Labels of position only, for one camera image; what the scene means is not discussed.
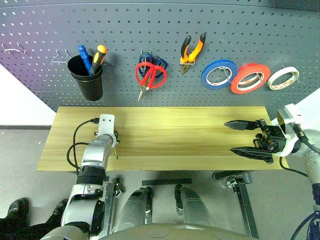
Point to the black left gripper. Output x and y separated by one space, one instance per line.
116 136

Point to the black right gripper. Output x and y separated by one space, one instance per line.
272 140

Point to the orange black needle-nose pliers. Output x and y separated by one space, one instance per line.
197 48

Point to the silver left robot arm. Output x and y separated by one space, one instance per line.
97 155

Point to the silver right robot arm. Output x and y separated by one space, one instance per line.
311 160

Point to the red tape roll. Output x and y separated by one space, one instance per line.
235 86

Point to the white tape roll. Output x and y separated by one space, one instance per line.
271 82

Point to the blue tape roll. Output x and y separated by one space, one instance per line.
205 77

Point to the grey metal pegboard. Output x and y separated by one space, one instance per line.
150 25

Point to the grey metal table leg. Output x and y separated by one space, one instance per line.
108 205
246 210

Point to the black flat bar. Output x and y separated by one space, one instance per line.
166 182

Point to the silver left robot leg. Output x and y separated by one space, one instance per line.
135 207

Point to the silver robot leg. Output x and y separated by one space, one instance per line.
195 207
135 207

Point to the black plastic cup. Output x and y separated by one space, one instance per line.
87 85

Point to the black shoe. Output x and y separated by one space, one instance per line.
58 208
17 207

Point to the silver right robot leg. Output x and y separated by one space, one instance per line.
195 207

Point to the grey robot torso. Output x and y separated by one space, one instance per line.
175 232

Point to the silver scissors peg hook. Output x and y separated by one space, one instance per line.
142 51

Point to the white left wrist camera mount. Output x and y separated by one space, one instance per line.
106 126

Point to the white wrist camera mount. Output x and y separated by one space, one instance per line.
106 126
291 112

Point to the black table clamp bracket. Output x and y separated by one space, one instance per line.
232 176

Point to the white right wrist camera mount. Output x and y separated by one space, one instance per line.
291 112

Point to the silver pliers holder bracket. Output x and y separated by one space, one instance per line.
187 63

